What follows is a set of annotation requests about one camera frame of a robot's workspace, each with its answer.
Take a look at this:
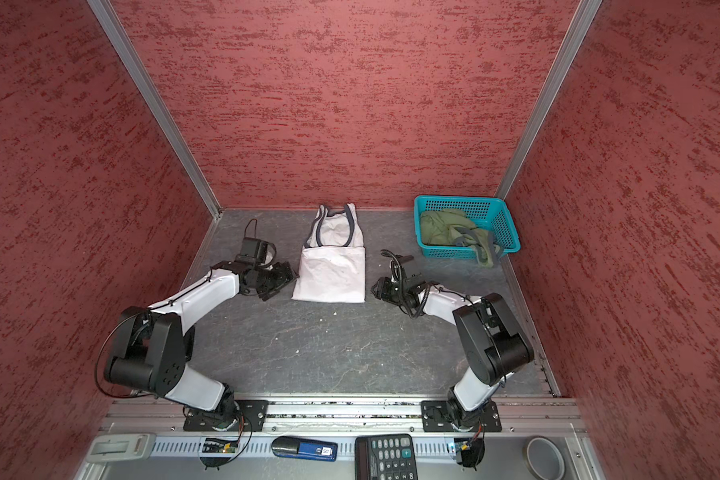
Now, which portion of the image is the white tank top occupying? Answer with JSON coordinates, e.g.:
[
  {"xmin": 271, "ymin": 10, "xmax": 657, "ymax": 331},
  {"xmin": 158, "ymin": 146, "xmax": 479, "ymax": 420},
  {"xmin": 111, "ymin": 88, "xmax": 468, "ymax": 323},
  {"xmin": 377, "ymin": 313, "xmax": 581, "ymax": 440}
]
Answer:
[{"xmin": 292, "ymin": 203, "xmax": 366, "ymax": 304}]

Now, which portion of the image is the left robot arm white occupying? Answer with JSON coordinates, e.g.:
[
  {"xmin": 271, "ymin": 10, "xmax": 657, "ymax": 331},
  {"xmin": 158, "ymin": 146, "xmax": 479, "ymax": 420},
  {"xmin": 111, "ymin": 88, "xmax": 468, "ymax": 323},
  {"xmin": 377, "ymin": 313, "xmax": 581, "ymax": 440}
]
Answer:
[{"xmin": 103, "ymin": 261, "xmax": 296, "ymax": 431}]

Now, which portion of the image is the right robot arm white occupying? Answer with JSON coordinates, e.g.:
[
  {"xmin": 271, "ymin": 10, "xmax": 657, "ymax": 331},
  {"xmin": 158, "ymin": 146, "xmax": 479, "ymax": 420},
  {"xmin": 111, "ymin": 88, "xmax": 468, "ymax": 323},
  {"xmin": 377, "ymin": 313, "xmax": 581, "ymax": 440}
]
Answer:
[{"xmin": 371, "ymin": 277, "xmax": 535, "ymax": 432}]

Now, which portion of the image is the green grey tank top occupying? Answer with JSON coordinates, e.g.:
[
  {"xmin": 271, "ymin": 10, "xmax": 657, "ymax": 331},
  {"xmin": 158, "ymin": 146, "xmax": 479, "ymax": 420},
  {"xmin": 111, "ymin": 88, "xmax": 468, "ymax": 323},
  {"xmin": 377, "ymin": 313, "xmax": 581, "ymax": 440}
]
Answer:
[{"xmin": 420, "ymin": 209, "xmax": 504, "ymax": 268}]

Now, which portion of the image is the teal plastic basket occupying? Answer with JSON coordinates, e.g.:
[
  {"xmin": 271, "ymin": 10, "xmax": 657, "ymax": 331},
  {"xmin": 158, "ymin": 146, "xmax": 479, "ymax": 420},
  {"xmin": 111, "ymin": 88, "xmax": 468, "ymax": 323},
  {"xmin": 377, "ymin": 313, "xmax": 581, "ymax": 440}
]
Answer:
[{"xmin": 414, "ymin": 195, "xmax": 521, "ymax": 260}]

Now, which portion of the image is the blue black stapler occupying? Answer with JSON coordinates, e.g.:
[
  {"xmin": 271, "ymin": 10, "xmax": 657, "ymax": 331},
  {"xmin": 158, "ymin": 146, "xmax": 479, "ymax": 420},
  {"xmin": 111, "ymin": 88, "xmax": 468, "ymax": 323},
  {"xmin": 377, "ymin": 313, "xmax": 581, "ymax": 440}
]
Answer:
[{"xmin": 271, "ymin": 436, "xmax": 338, "ymax": 462}]

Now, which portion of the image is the black calculator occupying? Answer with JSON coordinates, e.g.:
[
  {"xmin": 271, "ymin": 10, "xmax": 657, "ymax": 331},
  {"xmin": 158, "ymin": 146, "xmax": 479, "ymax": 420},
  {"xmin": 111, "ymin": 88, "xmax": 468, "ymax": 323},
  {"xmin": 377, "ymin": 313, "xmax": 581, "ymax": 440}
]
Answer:
[{"xmin": 354, "ymin": 434, "xmax": 419, "ymax": 480}]

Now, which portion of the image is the right small circuit board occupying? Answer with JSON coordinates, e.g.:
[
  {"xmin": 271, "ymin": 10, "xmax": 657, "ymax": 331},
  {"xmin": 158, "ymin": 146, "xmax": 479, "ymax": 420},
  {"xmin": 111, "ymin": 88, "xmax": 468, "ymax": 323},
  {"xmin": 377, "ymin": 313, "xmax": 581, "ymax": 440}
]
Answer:
[{"xmin": 454, "ymin": 439, "xmax": 485, "ymax": 470}]

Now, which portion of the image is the small circuit board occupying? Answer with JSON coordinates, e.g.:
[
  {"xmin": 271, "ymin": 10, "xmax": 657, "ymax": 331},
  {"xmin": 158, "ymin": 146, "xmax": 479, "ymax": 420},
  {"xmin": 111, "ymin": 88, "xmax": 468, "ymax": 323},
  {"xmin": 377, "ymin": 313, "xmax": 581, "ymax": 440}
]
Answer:
[
  {"xmin": 201, "ymin": 437, "xmax": 239, "ymax": 455},
  {"xmin": 454, "ymin": 439, "xmax": 485, "ymax": 470}
]

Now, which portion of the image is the left small circuit board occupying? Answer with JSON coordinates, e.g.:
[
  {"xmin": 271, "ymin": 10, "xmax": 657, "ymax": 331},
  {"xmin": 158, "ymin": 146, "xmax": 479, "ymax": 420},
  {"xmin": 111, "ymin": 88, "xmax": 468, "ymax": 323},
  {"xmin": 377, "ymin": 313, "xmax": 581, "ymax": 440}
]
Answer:
[{"xmin": 201, "ymin": 437, "xmax": 239, "ymax": 455}]

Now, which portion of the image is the grey tape roll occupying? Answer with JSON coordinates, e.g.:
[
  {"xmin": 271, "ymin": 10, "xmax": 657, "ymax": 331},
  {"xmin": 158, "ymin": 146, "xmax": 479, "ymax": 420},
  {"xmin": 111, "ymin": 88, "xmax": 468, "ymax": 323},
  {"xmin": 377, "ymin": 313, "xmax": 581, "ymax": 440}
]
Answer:
[{"xmin": 523, "ymin": 436, "xmax": 566, "ymax": 480}]

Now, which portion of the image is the white plastic box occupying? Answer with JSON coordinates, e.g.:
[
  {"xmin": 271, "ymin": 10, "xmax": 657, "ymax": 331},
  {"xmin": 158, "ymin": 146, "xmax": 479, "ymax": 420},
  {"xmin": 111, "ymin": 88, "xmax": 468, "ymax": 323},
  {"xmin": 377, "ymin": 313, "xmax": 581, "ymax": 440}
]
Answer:
[{"xmin": 85, "ymin": 433, "xmax": 157, "ymax": 464}]

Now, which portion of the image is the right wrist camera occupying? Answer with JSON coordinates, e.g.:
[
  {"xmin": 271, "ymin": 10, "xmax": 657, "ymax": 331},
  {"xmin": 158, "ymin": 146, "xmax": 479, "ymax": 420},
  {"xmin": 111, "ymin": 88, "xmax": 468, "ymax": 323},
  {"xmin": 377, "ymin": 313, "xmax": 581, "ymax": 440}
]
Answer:
[{"xmin": 390, "ymin": 254, "xmax": 414, "ymax": 270}]

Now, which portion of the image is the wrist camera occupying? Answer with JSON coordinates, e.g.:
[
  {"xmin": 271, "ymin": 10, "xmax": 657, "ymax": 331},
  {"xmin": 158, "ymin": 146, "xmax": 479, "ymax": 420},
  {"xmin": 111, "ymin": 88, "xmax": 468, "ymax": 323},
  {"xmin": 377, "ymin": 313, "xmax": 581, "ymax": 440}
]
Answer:
[
  {"xmin": 236, "ymin": 237, "xmax": 277, "ymax": 268},
  {"xmin": 390, "ymin": 254, "xmax": 414, "ymax": 270}
]

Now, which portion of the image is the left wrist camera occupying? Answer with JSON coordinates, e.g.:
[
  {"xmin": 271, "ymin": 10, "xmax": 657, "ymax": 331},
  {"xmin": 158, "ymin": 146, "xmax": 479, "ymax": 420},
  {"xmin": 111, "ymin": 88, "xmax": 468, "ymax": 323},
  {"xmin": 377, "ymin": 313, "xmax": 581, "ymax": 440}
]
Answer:
[{"xmin": 236, "ymin": 237, "xmax": 277, "ymax": 268}]

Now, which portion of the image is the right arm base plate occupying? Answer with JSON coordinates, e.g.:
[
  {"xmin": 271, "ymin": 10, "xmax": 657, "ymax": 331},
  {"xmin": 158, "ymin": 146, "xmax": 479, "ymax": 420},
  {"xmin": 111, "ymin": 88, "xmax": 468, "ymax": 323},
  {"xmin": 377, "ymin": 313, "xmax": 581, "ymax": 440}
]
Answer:
[{"xmin": 421, "ymin": 399, "xmax": 502, "ymax": 434}]

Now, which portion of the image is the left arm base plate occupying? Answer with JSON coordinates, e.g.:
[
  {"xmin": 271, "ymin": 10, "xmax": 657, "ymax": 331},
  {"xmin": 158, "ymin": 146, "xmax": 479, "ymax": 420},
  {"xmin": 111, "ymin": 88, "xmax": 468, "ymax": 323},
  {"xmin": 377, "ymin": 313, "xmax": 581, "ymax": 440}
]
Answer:
[{"xmin": 183, "ymin": 400, "xmax": 270, "ymax": 435}]

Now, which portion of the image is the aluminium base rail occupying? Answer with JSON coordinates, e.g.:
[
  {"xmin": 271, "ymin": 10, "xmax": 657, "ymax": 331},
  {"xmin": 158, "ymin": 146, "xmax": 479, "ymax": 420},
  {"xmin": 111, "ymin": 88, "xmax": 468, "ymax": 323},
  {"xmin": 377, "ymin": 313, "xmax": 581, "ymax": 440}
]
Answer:
[{"xmin": 98, "ymin": 394, "xmax": 589, "ymax": 437}]

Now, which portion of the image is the white perforated cable strip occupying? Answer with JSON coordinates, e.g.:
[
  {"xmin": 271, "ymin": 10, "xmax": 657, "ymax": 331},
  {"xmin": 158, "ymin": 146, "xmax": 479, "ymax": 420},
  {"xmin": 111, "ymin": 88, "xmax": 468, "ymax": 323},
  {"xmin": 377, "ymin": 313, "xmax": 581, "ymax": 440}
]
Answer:
[{"xmin": 149, "ymin": 434, "xmax": 456, "ymax": 462}]

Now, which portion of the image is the aluminium corner post left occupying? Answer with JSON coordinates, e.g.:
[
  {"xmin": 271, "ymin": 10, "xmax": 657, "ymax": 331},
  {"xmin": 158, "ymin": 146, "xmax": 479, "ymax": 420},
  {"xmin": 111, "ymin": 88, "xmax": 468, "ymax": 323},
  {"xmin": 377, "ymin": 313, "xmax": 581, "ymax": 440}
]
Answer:
[{"xmin": 87, "ymin": 0, "xmax": 223, "ymax": 220}]

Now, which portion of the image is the aluminium corner post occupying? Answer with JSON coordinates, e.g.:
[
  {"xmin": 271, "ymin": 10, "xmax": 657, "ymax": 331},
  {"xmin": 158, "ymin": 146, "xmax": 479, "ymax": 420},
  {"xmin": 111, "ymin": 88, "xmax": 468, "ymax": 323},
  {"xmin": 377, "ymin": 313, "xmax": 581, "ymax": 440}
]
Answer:
[
  {"xmin": 87, "ymin": 0, "xmax": 223, "ymax": 220},
  {"xmin": 495, "ymin": 0, "xmax": 602, "ymax": 200}
]

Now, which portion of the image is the aluminium corner post right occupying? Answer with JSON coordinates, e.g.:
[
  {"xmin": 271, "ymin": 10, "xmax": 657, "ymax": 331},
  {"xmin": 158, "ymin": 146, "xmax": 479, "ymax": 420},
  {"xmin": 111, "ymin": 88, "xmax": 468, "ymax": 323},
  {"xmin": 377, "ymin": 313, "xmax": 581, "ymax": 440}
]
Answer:
[{"xmin": 495, "ymin": 0, "xmax": 602, "ymax": 200}]

